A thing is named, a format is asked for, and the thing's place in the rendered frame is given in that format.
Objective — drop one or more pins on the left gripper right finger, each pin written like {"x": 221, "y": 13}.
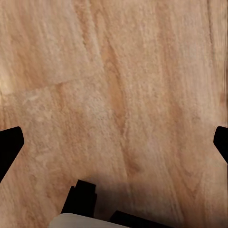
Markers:
{"x": 221, "y": 141}

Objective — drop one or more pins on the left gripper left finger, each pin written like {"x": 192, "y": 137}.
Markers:
{"x": 11, "y": 142}

